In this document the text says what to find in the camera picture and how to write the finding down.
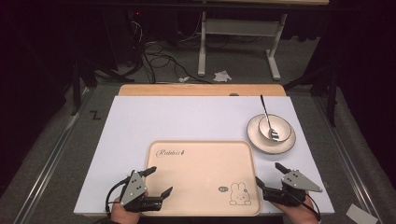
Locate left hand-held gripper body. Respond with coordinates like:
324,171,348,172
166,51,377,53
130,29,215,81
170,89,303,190
119,169,164,214

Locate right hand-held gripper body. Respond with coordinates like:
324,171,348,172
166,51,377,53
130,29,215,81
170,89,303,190
262,169,324,207

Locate person's left hand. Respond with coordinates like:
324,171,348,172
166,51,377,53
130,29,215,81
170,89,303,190
110,195,150,224

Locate person's right hand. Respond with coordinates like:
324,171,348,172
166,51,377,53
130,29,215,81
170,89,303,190
270,193,320,224

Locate beige tray with rabbit print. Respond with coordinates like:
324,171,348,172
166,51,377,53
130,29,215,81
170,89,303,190
144,140,262,217

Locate white plate with dark rim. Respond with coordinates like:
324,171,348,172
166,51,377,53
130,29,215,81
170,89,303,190
246,113,297,155

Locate white bowl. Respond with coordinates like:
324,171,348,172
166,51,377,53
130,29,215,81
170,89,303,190
258,114,292,143

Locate metal fork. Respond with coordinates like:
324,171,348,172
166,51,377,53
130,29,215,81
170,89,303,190
260,94,280,142

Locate white table mat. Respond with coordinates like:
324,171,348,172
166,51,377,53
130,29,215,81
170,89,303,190
73,95,335,217

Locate flat white paper sheet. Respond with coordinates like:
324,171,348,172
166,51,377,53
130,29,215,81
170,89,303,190
345,203,379,224

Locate black metal stand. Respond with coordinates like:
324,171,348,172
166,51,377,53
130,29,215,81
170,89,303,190
283,66,341,127
69,60,135,117

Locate large crumpled white paper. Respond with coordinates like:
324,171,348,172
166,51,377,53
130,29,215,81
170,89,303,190
213,70,233,83

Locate white desk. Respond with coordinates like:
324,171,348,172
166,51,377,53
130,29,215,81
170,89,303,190
197,0,331,81

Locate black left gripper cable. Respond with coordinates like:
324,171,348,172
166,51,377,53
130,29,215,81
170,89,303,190
105,176,132,218

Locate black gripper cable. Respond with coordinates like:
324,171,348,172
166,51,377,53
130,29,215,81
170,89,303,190
105,176,132,218
288,190,321,222

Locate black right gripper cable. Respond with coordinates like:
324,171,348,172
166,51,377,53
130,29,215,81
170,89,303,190
288,190,321,222

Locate metal floor rail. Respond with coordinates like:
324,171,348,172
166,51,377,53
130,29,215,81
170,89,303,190
13,87,94,224
312,96,385,224

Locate black floor cables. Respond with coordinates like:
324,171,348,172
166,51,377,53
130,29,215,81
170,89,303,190
130,18,213,85

